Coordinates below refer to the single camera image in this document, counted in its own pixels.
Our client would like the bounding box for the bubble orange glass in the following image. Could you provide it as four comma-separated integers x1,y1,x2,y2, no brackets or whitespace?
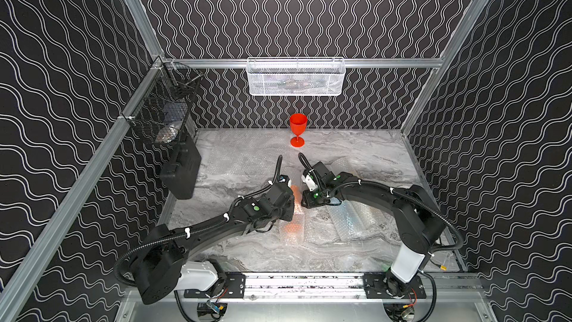
279,185,305,244

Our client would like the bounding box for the red plastic wine glass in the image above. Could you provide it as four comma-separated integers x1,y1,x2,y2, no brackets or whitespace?
289,113,308,148

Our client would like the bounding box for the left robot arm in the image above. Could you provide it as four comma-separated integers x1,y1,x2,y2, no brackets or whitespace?
113,188,295,305

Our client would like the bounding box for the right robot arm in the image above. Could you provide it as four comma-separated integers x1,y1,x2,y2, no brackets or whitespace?
302,172,463,286

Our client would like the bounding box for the bubble wrapped blue glass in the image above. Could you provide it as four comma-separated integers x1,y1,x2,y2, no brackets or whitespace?
326,201,386,242

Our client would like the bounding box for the black speaker box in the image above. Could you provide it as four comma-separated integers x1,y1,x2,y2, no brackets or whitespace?
160,137,202,200

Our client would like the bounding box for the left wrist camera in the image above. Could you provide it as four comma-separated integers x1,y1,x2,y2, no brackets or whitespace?
269,174,293,195

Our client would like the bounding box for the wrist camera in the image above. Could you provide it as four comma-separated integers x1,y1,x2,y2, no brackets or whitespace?
269,174,293,195
302,162,335,192

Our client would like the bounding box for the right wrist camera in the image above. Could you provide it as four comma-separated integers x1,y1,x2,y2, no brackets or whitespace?
302,162,335,192

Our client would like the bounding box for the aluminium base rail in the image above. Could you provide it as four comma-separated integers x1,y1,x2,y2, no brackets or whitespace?
120,271,488,303

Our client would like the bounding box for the white wire mesh basket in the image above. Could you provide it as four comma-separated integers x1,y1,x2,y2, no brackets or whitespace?
246,57,346,96

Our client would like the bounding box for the charger cable with yellow plug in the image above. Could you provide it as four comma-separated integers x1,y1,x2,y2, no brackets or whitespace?
428,250,450,271

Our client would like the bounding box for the black wire mesh basket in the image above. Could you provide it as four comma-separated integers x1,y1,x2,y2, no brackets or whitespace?
127,63,205,146

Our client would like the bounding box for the aluminium frame corner post left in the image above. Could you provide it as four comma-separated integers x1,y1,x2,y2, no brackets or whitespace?
124,0,165,58

